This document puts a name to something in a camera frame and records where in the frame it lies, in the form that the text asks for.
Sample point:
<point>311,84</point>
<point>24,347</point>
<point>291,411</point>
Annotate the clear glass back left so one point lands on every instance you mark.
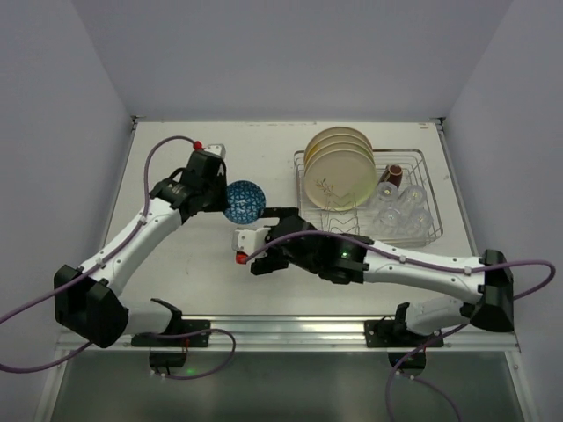
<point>385,195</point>

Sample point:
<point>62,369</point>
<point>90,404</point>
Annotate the aluminium mounting rail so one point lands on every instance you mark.
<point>303,334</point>

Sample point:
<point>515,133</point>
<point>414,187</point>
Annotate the cream plate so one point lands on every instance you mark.
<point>339,130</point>
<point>333,135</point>
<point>341,179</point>
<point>338,146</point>

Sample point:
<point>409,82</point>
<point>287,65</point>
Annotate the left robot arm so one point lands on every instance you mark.
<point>87,299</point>

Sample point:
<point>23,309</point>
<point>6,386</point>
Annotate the metal wire dish rack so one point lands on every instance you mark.
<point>358,221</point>

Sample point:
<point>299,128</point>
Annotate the dark red cup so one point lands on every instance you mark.
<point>393,174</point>

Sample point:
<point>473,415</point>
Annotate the cream plate back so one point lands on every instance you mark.
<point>339,130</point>

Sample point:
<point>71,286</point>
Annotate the clear glass front left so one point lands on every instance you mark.
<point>387,223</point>

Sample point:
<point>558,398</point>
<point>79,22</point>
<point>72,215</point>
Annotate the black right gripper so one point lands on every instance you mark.
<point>278,240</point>

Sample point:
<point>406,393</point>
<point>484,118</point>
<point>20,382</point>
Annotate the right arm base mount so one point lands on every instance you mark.
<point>385,334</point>

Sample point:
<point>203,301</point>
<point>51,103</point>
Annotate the clear glass back right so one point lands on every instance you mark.
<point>413,196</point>

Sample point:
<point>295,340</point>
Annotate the clear glass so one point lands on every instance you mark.
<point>418,223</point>
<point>387,223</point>
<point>413,196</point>
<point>385,195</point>

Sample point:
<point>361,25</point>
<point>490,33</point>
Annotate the blue patterned bowl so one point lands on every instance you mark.
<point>246,202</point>

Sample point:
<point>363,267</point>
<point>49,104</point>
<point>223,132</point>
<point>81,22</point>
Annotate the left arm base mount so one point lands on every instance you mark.
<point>169,350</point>

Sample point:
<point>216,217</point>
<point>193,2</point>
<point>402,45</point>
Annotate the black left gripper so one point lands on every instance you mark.
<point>218,193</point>

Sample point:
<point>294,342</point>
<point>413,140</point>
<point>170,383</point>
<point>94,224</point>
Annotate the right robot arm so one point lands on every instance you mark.
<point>475,290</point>

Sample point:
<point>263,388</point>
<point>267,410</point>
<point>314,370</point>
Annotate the clear glass front right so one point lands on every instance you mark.
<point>418,223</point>

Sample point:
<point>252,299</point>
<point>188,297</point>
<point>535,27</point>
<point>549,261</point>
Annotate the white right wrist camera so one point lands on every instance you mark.
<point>248,241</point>

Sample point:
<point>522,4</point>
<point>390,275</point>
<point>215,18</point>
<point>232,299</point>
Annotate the cream plate front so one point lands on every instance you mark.
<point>341,179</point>

